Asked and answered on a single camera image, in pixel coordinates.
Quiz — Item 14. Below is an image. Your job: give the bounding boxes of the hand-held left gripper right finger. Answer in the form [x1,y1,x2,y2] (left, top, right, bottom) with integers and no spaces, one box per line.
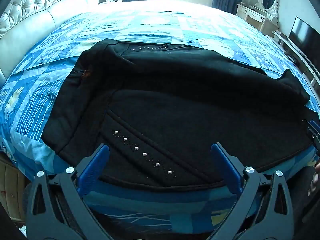
[211,142,295,240]

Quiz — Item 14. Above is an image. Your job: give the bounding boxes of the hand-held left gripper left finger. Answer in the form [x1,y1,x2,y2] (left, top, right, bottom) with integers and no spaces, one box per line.
[25,144,113,240]

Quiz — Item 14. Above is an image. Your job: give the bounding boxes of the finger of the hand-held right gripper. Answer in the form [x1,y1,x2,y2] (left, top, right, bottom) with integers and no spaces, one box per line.
[301,119,320,155]

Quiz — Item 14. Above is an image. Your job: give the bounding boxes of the black pants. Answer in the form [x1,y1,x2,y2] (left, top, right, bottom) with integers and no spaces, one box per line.
[41,38,316,188]

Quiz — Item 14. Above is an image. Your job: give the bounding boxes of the person's right hand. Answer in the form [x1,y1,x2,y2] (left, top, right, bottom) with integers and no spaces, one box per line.
[309,162,320,196]

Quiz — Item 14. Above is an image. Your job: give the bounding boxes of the white television stand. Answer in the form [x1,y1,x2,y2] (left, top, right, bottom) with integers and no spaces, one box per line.
[267,30,320,93]

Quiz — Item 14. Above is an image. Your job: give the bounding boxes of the wooden bedside cabinet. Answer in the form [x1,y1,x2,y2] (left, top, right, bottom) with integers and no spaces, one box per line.
[0,152,28,223]

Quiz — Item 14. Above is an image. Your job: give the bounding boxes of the black television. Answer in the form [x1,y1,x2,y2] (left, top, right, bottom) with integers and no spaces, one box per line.
[288,16,320,62]

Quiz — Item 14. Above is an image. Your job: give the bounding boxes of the white vanity table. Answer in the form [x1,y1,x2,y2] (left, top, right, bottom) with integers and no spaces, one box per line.
[236,2,279,37]

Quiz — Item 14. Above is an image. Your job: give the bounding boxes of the blue patterned bedsheet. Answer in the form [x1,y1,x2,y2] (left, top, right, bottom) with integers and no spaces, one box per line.
[0,0,320,230]

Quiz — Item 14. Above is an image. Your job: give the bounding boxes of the white tufted leather headboard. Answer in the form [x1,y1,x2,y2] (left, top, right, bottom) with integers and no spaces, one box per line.
[0,0,100,85]

